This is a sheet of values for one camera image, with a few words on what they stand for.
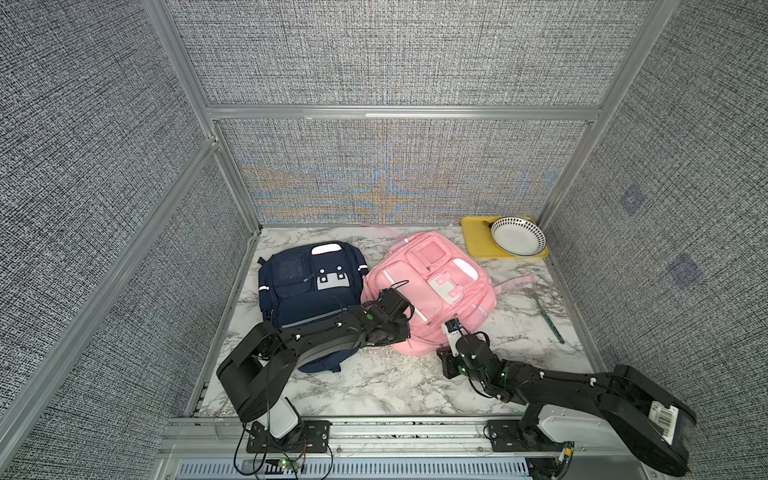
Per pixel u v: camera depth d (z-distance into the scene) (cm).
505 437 73
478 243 113
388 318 66
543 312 95
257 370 44
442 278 97
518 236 114
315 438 74
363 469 70
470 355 65
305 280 99
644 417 44
